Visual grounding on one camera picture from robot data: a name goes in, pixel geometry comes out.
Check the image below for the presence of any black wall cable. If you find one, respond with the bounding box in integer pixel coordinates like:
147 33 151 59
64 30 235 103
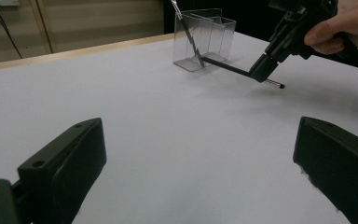
0 0 23 60

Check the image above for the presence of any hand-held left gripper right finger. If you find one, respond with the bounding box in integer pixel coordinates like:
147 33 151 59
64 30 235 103
293 116 358 224

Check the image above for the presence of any clear acrylic pen holder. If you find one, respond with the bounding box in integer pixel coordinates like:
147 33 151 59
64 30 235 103
172 7 238 73

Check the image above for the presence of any black pen with silver tip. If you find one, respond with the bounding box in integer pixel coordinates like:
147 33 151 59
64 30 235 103
170 0 206 68
202 56 285 90

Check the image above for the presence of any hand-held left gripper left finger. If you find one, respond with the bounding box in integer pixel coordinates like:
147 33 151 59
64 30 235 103
17 117 107 224

